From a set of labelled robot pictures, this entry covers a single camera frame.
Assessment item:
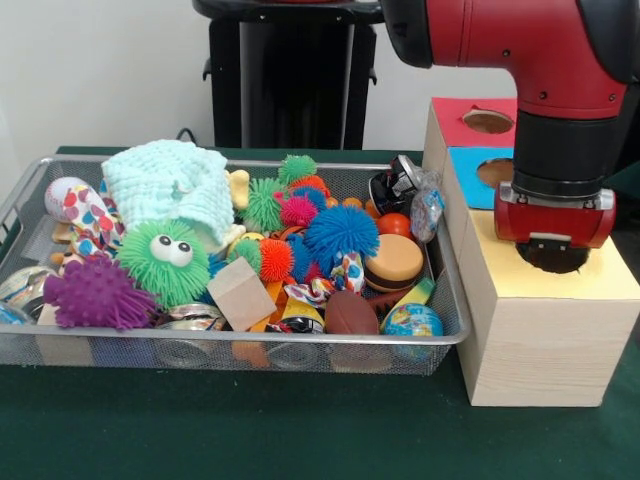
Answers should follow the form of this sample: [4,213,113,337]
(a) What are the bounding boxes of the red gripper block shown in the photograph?
[493,192,617,250]

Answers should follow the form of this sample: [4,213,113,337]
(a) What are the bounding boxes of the clear plastic bottle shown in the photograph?
[409,169,446,244]

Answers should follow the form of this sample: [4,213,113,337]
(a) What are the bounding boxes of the wooden box with three holes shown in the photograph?
[421,97,640,407]

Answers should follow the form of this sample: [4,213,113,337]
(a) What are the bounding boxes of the shallow clear mesh bin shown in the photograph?
[0,154,471,376]

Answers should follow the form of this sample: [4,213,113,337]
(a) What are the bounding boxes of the toy hamburger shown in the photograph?
[363,233,425,294]

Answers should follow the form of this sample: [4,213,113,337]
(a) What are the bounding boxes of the small globe ball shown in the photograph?
[381,303,445,339]

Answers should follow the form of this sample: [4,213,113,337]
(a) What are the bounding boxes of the colourful spotted cloth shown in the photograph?
[283,251,365,307]

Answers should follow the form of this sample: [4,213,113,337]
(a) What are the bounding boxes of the blue spiky rubber ball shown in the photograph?
[303,204,381,265]

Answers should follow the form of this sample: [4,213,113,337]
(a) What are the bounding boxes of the small brown football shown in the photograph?
[323,290,380,335]

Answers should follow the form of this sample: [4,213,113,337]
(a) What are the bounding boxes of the plain wooden block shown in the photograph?
[206,257,278,333]

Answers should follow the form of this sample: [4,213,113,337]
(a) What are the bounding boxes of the mint green knitted cloth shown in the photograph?
[101,139,235,248]

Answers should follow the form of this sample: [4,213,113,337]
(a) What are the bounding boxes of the green spiky toy with eyes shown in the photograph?
[116,219,212,309]

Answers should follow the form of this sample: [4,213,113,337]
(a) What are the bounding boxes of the purple spiky rubber toy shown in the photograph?
[42,257,160,331]

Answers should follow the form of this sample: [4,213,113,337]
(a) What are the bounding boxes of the white baseball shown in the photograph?
[44,177,100,224]

